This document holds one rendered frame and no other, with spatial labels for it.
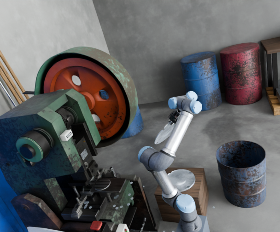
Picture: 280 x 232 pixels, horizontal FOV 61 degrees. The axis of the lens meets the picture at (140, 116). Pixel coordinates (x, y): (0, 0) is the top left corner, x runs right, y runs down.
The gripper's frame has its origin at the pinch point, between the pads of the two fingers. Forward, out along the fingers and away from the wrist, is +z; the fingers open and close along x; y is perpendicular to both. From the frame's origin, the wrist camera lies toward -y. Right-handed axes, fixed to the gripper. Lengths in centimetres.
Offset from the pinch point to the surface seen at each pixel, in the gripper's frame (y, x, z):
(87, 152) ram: 55, -28, 26
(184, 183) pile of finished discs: -5, 43, 52
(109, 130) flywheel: 26, -33, 30
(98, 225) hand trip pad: 82, 14, 26
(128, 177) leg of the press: 32, 5, 52
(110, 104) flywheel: 19.8, -43.8, 11.1
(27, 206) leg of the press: 101, -32, 64
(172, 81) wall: -242, -79, 167
